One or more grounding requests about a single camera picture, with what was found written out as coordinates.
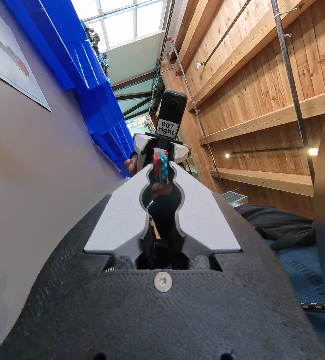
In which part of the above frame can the blue sweater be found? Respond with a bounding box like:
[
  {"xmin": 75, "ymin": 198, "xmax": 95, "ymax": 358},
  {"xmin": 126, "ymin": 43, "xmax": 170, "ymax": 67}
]
[{"xmin": 264, "ymin": 236, "xmax": 325, "ymax": 360}]

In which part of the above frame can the red teal grey brick assembly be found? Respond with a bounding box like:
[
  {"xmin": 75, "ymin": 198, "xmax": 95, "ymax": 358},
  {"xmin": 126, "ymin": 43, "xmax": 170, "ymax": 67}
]
[{"xmin": 153, "ymin": 151, "xmax": 170, "ymax": 185}]

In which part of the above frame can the ceiling vent panel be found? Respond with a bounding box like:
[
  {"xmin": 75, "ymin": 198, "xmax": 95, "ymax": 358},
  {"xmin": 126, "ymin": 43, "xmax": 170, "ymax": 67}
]
[{"xmin": 222, "ymin": 191, "xmax": 248, "ymax": 204}]

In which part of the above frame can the black jacket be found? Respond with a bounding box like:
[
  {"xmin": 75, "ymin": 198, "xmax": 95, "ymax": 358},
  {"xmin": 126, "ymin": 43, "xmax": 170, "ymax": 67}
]
[{"xmin": 234, "ymin": 204, "xmax": 316, "ymax": 252}]

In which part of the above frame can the black ceiling rod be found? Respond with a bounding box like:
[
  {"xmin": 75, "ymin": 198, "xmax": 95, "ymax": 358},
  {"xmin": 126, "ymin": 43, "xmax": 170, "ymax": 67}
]
[
  {"xmin": 227, "ymin": 146, "xmax": 304, "ymax": 157},
  {"xmin": 202, "ymin": 0, "xmax": 252, "ymax": 66}
]

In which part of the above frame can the metal conduit pipe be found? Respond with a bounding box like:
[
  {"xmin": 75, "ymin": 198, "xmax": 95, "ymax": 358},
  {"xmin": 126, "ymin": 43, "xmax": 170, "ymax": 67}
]
[{"xmin": 271, "ymin": 0, "xmax": 316, "ymax": 186}]

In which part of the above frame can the blue plastic bin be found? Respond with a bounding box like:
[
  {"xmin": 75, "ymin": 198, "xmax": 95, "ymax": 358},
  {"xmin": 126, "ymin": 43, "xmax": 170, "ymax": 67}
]
[{"xmin": 2, "ymin": 0, "xmax": 135, "ymax": 178}]

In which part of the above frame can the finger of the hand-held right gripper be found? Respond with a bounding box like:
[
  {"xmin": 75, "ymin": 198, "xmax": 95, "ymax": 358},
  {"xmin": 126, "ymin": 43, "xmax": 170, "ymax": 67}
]
[
  {"xmin": 169, "ymin": 141, "xmax": 192, "ymax": 164},
  {"xmin": 133, "ymin": 133, "xmax": 155, "ymax": 155}
]

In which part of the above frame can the person's right hand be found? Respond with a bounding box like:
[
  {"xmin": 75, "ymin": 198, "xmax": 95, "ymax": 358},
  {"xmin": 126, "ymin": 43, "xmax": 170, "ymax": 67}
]
[{"xmin": 123, "ymin": 152, "xmax": 171, "ymax": 199}]

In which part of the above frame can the large window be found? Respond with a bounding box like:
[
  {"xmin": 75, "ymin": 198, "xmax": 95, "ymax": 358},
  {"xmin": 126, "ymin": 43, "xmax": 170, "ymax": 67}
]
[{"xmin": 71, "ymin": 0, "xmax": 170, "ymax": 52}]

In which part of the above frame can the dark equipment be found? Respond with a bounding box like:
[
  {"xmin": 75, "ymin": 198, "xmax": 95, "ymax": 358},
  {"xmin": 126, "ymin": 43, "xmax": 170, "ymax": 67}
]
[{"xmin": 81, "ymin": 20, "xmax": 109, "ymax": 76}]

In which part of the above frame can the thin metal pipe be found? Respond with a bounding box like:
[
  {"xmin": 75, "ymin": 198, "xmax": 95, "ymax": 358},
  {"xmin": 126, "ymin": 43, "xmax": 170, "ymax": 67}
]
[{"xmin": 170, "ymin": 39, "xmax": 223, "ymax": 193}]

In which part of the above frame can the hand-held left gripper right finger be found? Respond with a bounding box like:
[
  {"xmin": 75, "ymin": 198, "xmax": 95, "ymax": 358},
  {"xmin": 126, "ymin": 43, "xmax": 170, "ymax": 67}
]
[{"xmin": 169, "ymin": 163, "xmax": 242, "ymax": 260}]

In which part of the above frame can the black white lanyard cord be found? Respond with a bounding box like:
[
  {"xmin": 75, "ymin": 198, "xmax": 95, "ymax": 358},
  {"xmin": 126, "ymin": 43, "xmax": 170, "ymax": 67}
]
[{"xmin": 300, "ymin": 302, "xmax": 325, "ymax": 315}]

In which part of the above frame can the grey desk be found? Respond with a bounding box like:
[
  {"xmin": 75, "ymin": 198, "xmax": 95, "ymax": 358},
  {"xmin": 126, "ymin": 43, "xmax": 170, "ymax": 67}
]
[{"xmin": 0, "ymin": 0, "xmax": 132, "ymax": 360}]

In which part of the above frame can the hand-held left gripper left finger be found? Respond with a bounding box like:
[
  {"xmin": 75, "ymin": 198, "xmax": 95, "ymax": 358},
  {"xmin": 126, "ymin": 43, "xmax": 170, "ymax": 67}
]
[{"xmin": 84, "ymin": 164, "xmax": 154, "ymax": 262}]

